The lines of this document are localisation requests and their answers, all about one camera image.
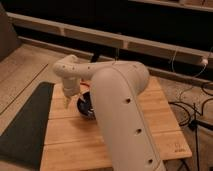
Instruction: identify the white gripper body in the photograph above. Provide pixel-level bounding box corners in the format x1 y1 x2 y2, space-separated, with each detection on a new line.
62 78 80 98

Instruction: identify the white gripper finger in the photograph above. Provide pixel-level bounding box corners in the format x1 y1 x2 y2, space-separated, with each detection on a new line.
64 97 71 109

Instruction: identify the dark ceramic bowl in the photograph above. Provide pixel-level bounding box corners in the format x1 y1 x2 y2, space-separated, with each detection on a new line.
77 92 95 119

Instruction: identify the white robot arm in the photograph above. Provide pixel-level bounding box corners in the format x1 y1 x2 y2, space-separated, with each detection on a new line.
53 55 166 171

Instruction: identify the dark green floor mat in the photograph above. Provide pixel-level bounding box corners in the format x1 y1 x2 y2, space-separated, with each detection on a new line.
0 82 54 170

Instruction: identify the black stand leg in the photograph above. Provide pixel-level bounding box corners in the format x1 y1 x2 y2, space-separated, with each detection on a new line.
179 103 213 171

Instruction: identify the white shelf rail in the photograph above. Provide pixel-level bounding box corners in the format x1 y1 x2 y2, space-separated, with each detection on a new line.
7 12 213 68

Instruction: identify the black floor cable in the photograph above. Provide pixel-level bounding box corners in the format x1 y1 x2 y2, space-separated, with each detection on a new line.
168 81 213 128

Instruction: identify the white power cable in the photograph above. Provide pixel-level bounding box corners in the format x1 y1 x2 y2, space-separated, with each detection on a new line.
170 46 213 101

